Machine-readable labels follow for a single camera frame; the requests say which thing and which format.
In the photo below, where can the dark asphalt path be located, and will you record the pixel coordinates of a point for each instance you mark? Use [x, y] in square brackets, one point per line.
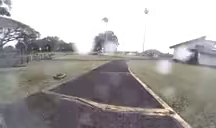
[109, 83]

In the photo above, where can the round dark tree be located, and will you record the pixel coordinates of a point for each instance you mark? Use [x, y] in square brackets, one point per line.
[104, 39]

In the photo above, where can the bush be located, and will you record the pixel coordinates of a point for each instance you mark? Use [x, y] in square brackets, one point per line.
[151, 52]

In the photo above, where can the palm tree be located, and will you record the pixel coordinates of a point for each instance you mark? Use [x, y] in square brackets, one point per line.
[105, 20]

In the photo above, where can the pale kerb edge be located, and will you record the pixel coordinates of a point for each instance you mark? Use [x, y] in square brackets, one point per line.
[122, 108]

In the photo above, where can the tall lamp pole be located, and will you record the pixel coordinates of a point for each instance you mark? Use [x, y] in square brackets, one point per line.
[144, 33]

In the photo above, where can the small object on grass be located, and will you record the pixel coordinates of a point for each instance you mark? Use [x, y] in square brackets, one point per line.
[59, 75]

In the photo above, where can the row of dark trees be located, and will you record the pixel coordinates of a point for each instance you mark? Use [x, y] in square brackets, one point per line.
[52, 44]

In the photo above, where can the grass field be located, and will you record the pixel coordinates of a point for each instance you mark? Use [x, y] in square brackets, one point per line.
[182, 86]
[36, 73]

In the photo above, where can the low fence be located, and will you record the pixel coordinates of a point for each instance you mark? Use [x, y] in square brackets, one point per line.
[32, 57]

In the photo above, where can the white building with pitched roof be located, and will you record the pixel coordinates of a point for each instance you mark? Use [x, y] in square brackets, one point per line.
[201, 53]

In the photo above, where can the large spreading tree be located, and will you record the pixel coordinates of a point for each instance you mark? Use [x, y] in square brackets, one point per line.
[9, 33]

